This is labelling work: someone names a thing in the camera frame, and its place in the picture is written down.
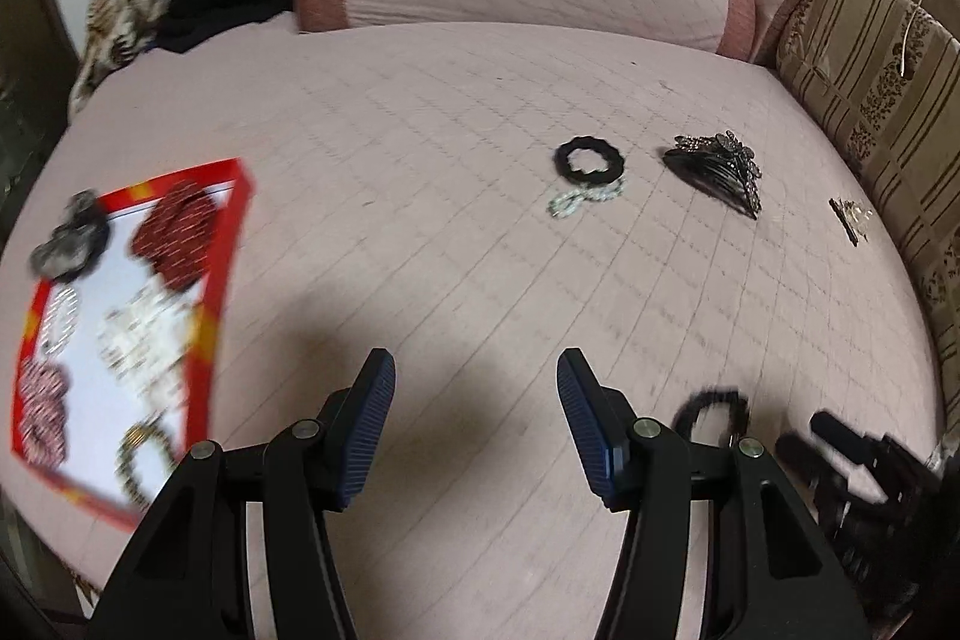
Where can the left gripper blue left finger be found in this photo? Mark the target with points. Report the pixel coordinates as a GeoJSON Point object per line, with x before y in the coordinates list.
{"type": "Point", "coordinates": [353, 419]}

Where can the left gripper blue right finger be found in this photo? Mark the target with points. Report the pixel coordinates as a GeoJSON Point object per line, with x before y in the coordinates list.
{"type": "Point", "coordinates": [600, 420]}

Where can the white polka dot scrunchie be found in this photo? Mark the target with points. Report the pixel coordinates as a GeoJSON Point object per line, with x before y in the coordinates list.
{"type": "Point", "coordinates": [143, 343]}

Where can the black butterfly hair claw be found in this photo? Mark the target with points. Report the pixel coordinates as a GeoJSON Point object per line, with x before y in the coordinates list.
{"type": "Point", "coordinates": [721, 166]}

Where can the pink brown knitted scrunchie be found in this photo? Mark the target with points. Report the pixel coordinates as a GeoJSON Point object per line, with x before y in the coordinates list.
{"type": "Point", "coordinates": [43, 387]}

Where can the grey velvet scrunchie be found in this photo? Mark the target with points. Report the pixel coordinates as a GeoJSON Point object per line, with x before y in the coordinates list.
{"type": "Point", "coordinates": [75, 246]}

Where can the red jewelry box tray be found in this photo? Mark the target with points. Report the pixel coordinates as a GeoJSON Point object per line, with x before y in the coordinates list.
{"type": "Point", "coordinates": [120, 452]}

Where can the pink quilted bedspread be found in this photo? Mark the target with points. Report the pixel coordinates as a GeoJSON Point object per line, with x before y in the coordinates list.
{"type": "Point", "coordinates": [476, 198]}

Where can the red polka dot scrunchie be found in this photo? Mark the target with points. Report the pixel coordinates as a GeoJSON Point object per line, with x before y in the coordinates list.
{"type": "Point", "coordinates": [175, 236]}

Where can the clear small hair claw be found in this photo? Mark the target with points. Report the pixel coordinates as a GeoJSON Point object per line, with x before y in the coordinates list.
{"type": "Point", "coordinates": [858, 217]}

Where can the beige striped pillow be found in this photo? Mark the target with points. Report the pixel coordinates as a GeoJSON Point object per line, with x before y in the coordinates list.
{"type": "Point", "coordinates": [880, 77]}

